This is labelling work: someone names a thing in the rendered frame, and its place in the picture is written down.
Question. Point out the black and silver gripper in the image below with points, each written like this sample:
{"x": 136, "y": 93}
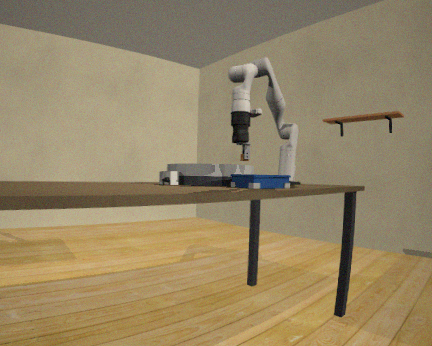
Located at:
{"x": 240, "y": 120}

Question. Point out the blue crate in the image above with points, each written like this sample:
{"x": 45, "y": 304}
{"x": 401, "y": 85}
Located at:
{"x": 260, "y": 181}

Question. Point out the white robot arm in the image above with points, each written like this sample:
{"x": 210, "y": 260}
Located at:
{"x": 276, "y": 103}

